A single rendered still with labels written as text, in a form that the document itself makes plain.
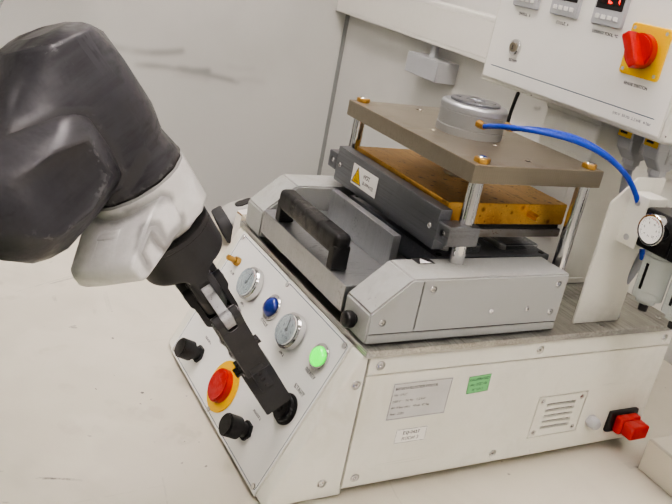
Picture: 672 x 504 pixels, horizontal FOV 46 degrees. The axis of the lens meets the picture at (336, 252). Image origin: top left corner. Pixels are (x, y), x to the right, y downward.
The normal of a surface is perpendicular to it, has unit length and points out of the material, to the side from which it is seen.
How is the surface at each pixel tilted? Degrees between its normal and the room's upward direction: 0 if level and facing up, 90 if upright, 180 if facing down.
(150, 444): 0
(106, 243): 50
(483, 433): 90
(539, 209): 90
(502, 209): 90
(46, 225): 83
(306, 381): 65
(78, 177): 75
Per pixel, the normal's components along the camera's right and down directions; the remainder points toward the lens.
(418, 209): -0.88, 0.01
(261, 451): -0.72, -0.37
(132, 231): -0.33, -0.51
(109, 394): 0.18, -0.92
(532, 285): 0.45, 0.39
